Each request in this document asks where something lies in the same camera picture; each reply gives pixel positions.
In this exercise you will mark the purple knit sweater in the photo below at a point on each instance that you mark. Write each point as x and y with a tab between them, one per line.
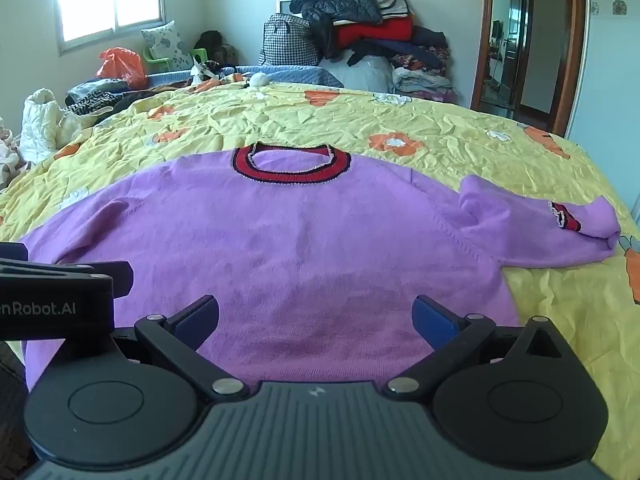
300	240

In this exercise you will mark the dark brown bag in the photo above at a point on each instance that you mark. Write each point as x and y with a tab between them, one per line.
215	45

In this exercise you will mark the orange plastic bag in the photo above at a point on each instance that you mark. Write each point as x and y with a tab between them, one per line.
122	65

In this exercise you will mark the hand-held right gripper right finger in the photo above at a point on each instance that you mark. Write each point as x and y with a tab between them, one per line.
434	319

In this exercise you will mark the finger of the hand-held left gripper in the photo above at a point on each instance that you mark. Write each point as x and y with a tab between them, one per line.
122	290

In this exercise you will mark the blue quilt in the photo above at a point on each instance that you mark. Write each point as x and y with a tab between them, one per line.
300	76

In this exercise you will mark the white plastic bag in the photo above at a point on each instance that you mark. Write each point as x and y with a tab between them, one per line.
360	72

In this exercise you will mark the checkered bag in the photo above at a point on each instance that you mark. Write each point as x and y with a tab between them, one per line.
287	40

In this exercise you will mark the floral pillow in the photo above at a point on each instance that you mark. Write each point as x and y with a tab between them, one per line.
167	42

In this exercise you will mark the red garment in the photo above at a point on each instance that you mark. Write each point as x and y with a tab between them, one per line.
372	32

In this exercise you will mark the zebra patterned cloth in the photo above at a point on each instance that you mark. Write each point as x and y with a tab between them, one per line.
95	100

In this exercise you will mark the green plastic chair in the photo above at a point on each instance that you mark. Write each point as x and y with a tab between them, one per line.
200	54

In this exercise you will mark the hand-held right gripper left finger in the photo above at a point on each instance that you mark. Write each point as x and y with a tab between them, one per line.
201	316

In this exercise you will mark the dark navy clothing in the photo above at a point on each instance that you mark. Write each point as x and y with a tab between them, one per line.
425	40

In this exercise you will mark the white quilted jacket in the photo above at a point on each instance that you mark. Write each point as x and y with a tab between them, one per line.
45	125

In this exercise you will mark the yellow floral blanket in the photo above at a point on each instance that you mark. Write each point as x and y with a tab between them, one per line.
425	115

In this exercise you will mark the white plush ball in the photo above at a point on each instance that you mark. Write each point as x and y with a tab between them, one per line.
259	79

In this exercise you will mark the wall flower sticker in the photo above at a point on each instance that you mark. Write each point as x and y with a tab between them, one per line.
620	7
594	8

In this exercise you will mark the stack of patterned folded clothes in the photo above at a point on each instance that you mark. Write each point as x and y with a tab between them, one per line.
425	80

